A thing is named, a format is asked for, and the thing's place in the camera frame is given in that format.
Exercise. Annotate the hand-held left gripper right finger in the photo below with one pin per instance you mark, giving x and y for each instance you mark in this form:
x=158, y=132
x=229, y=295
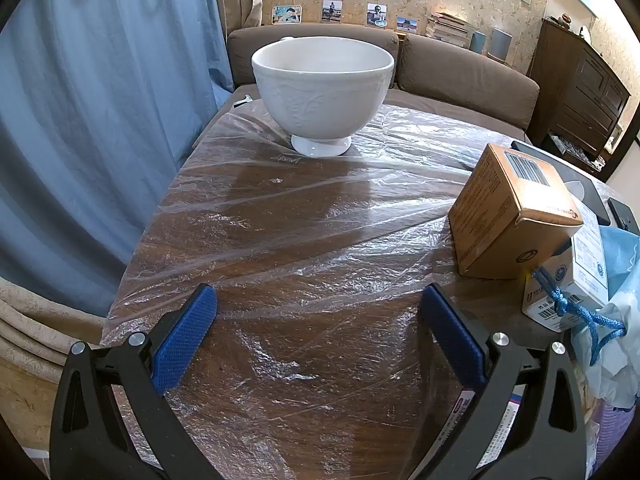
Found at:
x=450, y=335

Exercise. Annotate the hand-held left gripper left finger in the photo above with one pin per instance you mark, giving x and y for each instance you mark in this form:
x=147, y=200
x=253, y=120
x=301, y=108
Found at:
x=185, y=345

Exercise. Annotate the white box with blue print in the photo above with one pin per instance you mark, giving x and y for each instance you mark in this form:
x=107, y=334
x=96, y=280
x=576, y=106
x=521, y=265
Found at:
x=585, y=270

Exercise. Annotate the brown cardboard box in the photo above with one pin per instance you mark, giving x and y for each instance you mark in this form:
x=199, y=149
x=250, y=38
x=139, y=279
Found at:
x=500, y=210

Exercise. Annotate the beige folded cloth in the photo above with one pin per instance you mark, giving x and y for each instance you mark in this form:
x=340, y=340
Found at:
x=30, y=320

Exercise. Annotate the purple basket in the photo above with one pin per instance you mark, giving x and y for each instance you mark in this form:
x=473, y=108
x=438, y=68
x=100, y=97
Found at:
x=612, y=430

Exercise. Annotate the black flat device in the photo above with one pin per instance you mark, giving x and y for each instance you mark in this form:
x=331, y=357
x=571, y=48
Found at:
x=582, y=180

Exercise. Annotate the blue curtain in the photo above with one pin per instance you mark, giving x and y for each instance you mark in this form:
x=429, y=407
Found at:
x=100, y=110

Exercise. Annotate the brown sofa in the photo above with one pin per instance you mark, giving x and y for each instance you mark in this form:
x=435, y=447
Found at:
x=450, y=75

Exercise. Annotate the dark wooden cabinet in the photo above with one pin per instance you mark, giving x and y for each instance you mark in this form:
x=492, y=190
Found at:
x=575, y=90

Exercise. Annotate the white footed ceramic bowl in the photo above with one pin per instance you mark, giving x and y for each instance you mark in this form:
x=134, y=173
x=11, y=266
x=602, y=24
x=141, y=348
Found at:
x=322, y=90

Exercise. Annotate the light blue cylinder cup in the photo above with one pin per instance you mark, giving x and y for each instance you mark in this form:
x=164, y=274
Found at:
x=477, y=41

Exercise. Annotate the grey cylinder cup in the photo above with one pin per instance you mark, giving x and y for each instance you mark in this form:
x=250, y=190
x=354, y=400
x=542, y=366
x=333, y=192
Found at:
x=500, y=42

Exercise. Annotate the stack of books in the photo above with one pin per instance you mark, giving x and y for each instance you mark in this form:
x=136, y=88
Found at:
x=450, y=25

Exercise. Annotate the small landscape photo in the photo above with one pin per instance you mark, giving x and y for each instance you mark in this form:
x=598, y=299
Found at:
x=406, y=23

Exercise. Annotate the upright photo print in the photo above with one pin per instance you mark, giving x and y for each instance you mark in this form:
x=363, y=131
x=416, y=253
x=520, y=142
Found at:
x=331, y=11
x=377, y=15

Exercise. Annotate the small brown ornament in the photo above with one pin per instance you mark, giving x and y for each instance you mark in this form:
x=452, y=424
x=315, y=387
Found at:
x=565, y=20

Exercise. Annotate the wide photo with teal border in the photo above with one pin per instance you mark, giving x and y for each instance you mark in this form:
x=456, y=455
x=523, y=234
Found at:
x=287, y=14

